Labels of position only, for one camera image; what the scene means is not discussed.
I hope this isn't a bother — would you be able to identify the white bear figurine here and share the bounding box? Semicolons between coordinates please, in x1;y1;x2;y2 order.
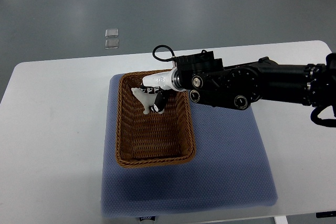
131;88;157;114

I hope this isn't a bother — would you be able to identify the blue-grey textured mat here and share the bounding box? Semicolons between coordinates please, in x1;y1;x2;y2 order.
101;74;277;218

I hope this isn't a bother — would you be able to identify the lower metal floor plate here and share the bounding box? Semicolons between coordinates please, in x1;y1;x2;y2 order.
105;38;119;49

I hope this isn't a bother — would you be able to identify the upper metal floor plate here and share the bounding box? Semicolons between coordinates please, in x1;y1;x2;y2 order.
105;28;119;38

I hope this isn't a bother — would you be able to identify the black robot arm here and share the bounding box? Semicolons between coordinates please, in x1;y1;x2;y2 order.
150;50;335;127

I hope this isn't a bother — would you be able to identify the metal floor plate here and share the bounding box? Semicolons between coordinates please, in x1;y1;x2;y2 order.
105;38;119;49
105;28;119;38

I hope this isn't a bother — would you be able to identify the black table control panel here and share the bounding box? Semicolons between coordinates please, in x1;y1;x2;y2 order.
316;210;336;218

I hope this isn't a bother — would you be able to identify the brown wicker basket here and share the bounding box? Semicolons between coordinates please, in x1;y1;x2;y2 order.
115;71;196;168

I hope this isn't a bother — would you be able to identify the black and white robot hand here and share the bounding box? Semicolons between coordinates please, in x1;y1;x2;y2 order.
140;68;180;114

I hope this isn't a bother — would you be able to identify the black table label tag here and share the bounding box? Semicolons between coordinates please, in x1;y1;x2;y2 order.
139;216;155;222

